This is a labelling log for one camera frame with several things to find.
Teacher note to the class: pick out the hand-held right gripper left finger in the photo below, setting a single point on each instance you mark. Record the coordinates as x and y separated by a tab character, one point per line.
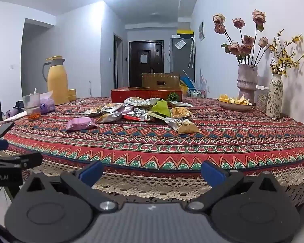
91	173

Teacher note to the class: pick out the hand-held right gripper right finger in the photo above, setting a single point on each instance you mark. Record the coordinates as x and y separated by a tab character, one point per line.
212	172

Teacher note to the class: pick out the pink snack packet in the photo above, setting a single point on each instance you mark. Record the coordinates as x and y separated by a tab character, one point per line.
81	124

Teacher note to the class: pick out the orange white snack packet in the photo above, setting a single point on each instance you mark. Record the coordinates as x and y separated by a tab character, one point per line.
185	126

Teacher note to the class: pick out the red silver snack packet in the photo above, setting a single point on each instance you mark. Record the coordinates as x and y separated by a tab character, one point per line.
133	117

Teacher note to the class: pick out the pile of snack packets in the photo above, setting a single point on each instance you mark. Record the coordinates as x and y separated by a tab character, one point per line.
139	108

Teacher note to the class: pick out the red cardboard box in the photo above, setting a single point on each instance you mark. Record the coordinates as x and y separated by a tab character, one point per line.
121	96

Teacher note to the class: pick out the black smartphone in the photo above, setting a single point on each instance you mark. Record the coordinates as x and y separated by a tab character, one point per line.
1	129

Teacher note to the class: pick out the purple rolled mat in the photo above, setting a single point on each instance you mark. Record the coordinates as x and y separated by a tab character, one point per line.
12	112

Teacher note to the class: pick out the dark bag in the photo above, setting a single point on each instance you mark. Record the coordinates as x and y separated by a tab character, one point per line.
19	105

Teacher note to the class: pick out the purple tissue packet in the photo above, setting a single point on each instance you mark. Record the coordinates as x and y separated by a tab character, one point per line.
47	102

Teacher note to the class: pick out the shallow plate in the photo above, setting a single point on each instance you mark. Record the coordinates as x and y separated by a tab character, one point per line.
234	107

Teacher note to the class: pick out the yellow thermos jug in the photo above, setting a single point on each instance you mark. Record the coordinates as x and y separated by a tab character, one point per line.
57	86

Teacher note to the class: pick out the glass jar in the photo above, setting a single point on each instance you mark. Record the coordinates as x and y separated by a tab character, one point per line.
261	97

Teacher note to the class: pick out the pink ceramic vase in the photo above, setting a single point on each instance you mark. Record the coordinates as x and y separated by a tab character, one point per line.
247	81

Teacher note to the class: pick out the floral white vase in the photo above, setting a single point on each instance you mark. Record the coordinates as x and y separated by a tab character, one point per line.
274	96

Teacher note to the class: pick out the wooden chair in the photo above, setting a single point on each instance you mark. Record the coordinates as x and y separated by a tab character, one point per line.
152	79

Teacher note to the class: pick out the grey refrigerator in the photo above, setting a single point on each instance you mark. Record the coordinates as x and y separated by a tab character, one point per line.
178	65

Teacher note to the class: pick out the interior side door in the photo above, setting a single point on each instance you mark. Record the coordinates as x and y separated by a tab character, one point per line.
118	60

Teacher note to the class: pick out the hanging umbrella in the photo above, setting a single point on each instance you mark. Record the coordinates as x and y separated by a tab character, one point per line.
191	53

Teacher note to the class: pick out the dark entrance door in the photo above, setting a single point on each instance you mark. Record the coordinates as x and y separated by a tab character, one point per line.
147	63

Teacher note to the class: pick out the white paper notice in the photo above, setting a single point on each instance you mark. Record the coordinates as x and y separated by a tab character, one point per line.
143	59

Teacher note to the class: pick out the dried pink roses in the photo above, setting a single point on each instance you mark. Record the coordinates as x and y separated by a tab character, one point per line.
245	44

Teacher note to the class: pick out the clear plastic bag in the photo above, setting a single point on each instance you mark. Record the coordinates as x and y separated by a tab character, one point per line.
180	43

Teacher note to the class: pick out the yellow flower branches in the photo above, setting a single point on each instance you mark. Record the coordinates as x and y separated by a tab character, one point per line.
286	58

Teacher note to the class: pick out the yellow box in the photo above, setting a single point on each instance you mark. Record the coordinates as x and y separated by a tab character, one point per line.
185	33

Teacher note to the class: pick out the wall poster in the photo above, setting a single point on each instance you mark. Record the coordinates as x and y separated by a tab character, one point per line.
201	31

